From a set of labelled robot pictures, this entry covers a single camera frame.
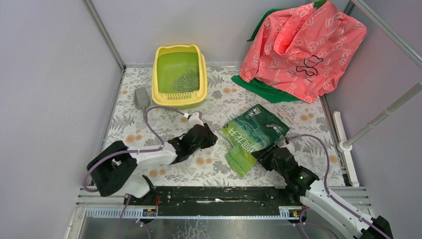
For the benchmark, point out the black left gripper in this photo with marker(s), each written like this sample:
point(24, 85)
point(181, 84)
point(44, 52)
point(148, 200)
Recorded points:
point(200, 134)

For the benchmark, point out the green cloth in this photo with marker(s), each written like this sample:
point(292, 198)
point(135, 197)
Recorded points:
point(260, 87)

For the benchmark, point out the silver metal scoop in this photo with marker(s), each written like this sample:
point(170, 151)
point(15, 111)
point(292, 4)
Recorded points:
point(142, 102)

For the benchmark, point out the yellow litter box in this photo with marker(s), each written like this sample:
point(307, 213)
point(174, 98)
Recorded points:
point(169, 63)

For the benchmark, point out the green litter bag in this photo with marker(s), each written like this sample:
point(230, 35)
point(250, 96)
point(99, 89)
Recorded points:
point(254, 130)

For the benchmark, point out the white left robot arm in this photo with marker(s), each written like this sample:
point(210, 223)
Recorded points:
point(111, 170)

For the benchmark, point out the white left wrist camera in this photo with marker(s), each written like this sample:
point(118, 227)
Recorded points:
point(194, 119)

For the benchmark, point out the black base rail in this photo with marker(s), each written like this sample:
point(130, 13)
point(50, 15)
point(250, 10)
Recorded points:
point(219, 201)

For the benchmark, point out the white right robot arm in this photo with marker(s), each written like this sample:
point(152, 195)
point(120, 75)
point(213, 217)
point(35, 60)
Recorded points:
point(311, 191)

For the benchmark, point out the green litter pile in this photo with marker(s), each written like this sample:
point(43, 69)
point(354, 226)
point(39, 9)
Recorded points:
point(186, 82)

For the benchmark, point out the brown bag clip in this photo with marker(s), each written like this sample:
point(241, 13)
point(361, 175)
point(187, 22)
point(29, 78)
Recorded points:
point(283, 114)

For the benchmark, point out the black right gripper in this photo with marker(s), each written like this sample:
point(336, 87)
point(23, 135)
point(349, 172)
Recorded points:
point(269, 157)

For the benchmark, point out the white metal pole stand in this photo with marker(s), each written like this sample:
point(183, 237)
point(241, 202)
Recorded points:
point(345, 145)

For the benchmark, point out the floral table mat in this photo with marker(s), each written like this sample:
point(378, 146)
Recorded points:
point(225, 100)

